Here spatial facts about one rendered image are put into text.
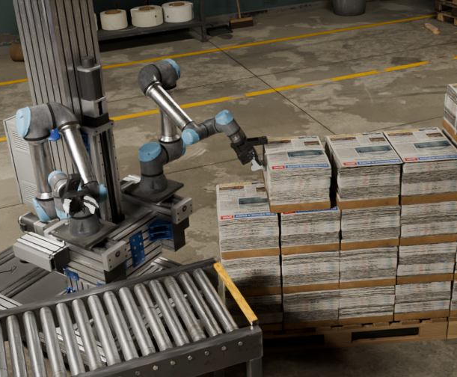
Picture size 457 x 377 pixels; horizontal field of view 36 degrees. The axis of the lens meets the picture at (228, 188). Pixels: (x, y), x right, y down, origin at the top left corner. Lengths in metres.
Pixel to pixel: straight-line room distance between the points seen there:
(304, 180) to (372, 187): 0.32
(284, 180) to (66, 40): 1.17
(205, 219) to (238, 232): 1.65
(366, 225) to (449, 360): 0.86
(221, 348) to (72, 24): 1.58
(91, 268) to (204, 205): 1.92
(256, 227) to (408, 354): 1.08
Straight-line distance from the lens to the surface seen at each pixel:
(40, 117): 3.04
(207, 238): 4.74
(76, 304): 2.91
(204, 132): 3.26
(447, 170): 3.40
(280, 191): 3.26
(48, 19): 3.21
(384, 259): 3.54
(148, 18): 9.07
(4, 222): 5.33
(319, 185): 3.27
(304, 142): 3.48
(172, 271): 3.00
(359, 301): 3.65
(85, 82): 3.28
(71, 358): 2.65
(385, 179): 3.32
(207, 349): 2.60
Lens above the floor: 2.47
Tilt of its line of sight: 28 degrees down
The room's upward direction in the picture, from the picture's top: 3 degrees counter-clockwise
